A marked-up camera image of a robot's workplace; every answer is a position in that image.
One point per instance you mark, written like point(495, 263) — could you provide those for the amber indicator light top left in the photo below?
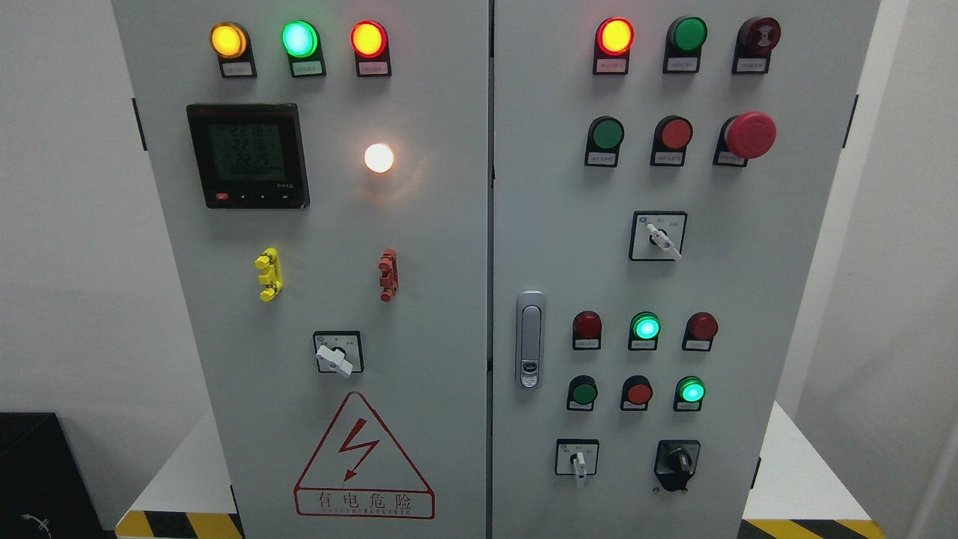
point(233, 48)

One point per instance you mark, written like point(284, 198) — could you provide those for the red push button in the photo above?
point(670, 141)
point(635, 394)

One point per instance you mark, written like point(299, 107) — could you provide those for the white lit indicator lamp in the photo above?
point(379, 158)

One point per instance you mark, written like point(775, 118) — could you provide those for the green unlit indicator top right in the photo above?
point(684, 42)

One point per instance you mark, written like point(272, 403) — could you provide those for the red electric hazard warning sticker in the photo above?
point(359, 470)

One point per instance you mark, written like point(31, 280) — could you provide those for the white handle selector switch upper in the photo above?
point(657, 235)

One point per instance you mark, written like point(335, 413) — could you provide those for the red push button upper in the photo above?
point(670, 141)

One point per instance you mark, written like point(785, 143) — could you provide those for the red-orange indicator left door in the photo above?
point(371, 46)

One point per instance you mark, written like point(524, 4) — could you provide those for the red indicator lower right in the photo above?
point(700, 332)

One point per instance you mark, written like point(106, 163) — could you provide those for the left grey cabinet door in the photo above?
point(424, 351)

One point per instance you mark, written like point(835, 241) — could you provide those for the white platform with hazard stripes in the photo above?
point(795, 495)

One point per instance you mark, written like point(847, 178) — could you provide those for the green illuminated button lower right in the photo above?
point(689, 394)

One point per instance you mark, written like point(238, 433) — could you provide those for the green lit indicator top left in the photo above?
point(303, 47)

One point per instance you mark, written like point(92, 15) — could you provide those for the black box lower left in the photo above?
point(42, 493)

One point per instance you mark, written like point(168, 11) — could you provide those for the white handle selector switch lower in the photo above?
point(577, 457)

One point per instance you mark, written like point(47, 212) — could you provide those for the black digital power meter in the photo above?
point(249, 155)

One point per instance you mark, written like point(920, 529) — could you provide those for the red emergency stop mushroom button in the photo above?
point(743, 137)

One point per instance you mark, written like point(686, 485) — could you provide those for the green lit indicator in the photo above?
point(303, 47)
point(644, 331)

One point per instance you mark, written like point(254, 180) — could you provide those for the dark red indicator lower left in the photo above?
point(587, 331)

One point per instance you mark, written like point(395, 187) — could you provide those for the grey cabinet door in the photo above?
point(564, 229)
point(424, 351)

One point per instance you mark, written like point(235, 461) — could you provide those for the white handle selector switch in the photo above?
point(657, 235)
point(577, 457)
point(338, 352)

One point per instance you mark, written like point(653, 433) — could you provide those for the silver door lock handle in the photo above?
point(530, 309)

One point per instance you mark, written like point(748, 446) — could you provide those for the green push button lower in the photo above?
point(581, 394)

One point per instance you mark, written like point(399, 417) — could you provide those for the green lit indicator lower middle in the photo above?
point(644, 331)

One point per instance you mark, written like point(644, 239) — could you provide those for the red push button lower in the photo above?
point(635, 394)

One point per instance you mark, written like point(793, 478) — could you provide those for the green push button upper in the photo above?
point(605, 134)

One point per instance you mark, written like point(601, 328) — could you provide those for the green push button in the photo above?
point(581, 394)
point(605, 134)

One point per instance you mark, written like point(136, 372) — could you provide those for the red terminal connector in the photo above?
point(388, 280)

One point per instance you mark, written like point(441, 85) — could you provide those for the right grey cabinet door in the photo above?
point(564, 229)

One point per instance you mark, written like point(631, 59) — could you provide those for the yellow terminal connector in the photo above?
point(270, 277)

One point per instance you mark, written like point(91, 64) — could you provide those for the dark red buzzer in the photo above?
point(756, 39)

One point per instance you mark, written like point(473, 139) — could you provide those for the black knob rotary switch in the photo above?
point(676, 463)

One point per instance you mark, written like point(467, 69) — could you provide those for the red lit indicator right door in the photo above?
point(613, 40)

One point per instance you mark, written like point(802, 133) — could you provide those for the white handle selector switch left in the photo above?
point(338, 352)

